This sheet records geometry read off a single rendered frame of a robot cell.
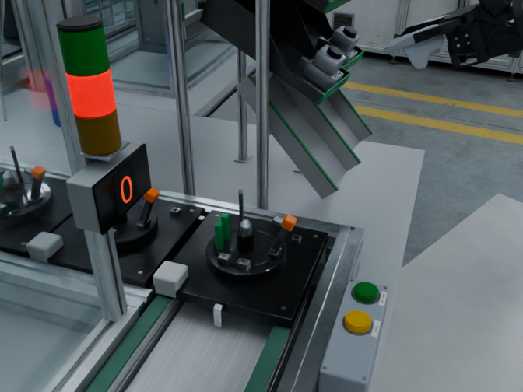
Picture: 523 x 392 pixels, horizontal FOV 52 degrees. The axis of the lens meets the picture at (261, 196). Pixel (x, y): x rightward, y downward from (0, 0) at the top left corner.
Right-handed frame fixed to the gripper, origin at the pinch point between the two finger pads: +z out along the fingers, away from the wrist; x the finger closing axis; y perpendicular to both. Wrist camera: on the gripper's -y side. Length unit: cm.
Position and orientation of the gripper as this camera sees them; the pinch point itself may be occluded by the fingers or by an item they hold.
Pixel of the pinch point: (396, 37)
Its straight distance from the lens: 97.7
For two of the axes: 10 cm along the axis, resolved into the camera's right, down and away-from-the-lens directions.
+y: 3.7, 8.8, 3.1
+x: 4.9, -4.7, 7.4
